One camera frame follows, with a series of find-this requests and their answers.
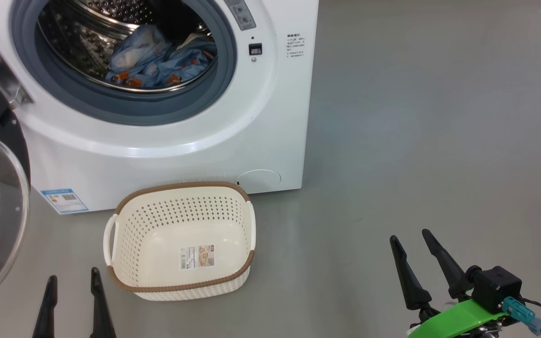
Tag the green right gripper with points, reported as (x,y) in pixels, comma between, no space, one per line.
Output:
(458,321)

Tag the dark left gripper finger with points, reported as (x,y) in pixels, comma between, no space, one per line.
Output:
(100,314)
(46,314)

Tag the blue cartoon print garment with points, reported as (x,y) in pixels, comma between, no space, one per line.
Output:
(134,49)

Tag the blue and cream cartoon garment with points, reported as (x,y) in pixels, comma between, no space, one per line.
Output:
(190,58)

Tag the basket product label sticker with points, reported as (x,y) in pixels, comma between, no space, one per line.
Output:
(197,257)

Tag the cream laundry basket brown rim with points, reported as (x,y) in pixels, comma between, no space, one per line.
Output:
(181,225)

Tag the white washing machine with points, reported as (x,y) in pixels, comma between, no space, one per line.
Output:
(261,117)

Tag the blue energy label sticker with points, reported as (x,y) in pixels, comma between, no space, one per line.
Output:
(64,201)

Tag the round white filter cover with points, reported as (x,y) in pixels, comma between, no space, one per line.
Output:
(258,181)

